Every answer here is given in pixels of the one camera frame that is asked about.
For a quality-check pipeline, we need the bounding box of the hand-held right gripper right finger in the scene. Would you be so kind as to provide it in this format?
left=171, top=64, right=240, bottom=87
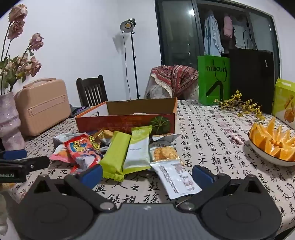
left=176, top=164, right=265, bottom=211

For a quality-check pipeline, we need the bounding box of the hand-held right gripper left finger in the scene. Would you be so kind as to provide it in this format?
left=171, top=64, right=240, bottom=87
left=30, top=164, right=117, bottom=213

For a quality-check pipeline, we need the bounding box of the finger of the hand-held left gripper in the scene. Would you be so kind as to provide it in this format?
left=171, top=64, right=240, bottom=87
left=0, top=156, right=50, bottom=173
left=0, top=149, right=27, bottom=160

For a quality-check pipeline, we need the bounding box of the lime green snack packet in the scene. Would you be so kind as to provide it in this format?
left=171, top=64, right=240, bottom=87
left=99, top=131, right=131, bottom=180

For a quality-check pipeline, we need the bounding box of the red snack packet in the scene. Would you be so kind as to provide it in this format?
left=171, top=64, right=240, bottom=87
left=64, top=133, right=103, bottom=172

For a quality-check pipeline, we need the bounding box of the white and green snack packet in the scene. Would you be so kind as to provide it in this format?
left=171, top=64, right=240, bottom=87
left=123, top=126, right=153, bottom=174

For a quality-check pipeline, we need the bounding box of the orange cardboard box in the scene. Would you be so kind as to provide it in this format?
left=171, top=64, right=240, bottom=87
left=75, top=97, right=177, bottom=135

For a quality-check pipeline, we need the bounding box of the pink snack packet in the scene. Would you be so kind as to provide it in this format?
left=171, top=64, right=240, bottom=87
left=49, top=144, right=77, bottom=163

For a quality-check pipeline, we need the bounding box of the pink glitter vase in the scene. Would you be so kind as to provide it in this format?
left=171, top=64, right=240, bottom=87
left=0, top=92, right=25, bottom=150

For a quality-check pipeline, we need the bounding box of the golden snack packet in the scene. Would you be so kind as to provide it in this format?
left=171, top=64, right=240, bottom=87
left=89, top=128, right=114, bottom=150

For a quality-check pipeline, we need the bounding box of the pink hard-shell suitcase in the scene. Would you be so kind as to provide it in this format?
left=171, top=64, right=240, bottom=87
left=14, top=78, right=71, bottom=136

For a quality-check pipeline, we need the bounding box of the white bowl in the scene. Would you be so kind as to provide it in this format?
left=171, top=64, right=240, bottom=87
left=248, top=128, right=295, bottom=167

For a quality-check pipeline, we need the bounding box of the grey and purple pouch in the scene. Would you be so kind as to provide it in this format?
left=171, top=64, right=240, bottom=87
left=70, top=105, right=84, bottom=118

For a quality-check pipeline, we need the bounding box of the pile of orange slices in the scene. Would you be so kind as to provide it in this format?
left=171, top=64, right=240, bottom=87
left=250, top=116, right=295, bottom=162

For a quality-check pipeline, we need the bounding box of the dark wooden chair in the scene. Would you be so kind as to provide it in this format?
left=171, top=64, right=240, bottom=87
left=76, top=75, right=108, bottom=108

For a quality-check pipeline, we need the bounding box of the yellow flower sprig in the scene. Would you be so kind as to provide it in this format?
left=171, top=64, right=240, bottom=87
left=213, top=90, right=265, bottom=120

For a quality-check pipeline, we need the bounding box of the green paper bag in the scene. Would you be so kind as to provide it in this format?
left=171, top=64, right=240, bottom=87
left=197, top=55, right=231, bottom=106

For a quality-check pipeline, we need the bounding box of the beige covered armchair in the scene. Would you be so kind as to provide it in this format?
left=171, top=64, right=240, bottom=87
left=144, top=69, right=200, bottom=100

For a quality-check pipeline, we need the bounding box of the red patterned cloth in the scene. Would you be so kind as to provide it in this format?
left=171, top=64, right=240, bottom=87
left=151, top=65, right=199, bottom=97

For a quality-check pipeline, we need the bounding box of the yellow-green carton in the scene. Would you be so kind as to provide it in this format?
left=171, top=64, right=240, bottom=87
left=272, top=78, right=295, bottom=130

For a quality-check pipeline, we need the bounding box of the black paper bag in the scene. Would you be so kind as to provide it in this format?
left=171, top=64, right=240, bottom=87
left=228, top=49, right=280, bottom=114

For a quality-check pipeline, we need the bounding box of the sliding glass door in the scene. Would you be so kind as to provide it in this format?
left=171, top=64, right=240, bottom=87
left=155, top=0, right=280, bottom=70

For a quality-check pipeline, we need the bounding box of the hanging blue shirt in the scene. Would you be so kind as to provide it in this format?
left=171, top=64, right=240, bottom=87
left=204, top=10, right=224, bottom=56

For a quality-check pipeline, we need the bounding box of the hanging white garment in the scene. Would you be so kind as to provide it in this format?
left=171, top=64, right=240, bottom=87
left=232, top=17, right=254, bottom=49

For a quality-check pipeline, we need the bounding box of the hanging pink garment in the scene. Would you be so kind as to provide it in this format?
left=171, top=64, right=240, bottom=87
left=223, top=15, right=233, bottom=38

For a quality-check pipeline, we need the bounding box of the studio light on stand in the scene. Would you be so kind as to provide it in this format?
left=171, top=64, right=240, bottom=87
left=120, top=18, right=141, bottom=100

